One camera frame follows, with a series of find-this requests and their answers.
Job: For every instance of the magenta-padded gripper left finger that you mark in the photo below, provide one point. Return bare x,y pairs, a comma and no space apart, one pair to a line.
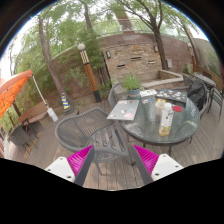
78,161

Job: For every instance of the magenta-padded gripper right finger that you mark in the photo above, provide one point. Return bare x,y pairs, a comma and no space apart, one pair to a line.
146,160

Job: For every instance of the clear bottle with white cap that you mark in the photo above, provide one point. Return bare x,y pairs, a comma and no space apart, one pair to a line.
166,121

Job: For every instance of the silver laptop with stickers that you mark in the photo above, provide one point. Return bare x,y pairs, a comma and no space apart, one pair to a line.
122,110

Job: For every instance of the small blue card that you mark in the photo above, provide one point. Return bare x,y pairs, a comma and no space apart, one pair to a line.
146,100

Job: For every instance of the yellow and blue striped cone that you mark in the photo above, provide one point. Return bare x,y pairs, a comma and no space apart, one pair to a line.
65,101

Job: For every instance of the black folding chair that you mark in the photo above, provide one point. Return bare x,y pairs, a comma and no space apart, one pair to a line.
20,136

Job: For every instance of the white card with stickers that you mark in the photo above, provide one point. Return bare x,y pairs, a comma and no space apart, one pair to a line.
148,92

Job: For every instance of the black laptop with stickers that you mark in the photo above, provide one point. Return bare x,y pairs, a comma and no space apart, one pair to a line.
171,95

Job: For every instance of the green plant in teal pot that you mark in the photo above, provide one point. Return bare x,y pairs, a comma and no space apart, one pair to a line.
131,85

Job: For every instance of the black jacket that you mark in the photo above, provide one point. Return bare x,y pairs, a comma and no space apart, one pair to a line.
197,93

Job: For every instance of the black metal chair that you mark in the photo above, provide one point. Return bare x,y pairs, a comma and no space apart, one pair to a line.
216,96

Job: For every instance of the orange patio umbrella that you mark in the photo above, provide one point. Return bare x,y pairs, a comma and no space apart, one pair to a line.
13,88

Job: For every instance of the black side table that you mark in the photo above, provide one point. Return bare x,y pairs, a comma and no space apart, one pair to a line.
204,79

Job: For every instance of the grey wall box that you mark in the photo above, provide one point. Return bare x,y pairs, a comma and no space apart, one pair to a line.
169,63

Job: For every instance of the black wall lamp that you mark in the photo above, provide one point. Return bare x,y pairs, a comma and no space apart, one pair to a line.
108,54
156,48

